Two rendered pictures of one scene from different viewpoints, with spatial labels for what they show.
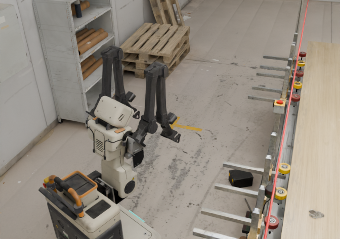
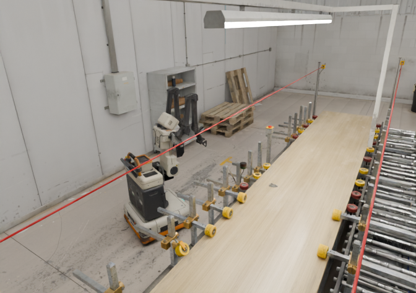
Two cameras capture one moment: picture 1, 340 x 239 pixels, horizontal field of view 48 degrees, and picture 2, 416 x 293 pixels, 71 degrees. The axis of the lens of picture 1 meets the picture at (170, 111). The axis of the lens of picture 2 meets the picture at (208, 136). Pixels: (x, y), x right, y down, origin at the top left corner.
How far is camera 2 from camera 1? 1.23 m
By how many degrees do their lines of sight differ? 16
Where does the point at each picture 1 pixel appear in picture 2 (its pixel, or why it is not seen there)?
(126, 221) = (173, 198)
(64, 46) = (161, 101)
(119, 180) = (167, 163)
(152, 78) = (187, 100)
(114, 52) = (173, 90)
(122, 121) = (170, 125)
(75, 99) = not seen: hidden behind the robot
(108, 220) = (154, 180)
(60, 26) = (160, 89)
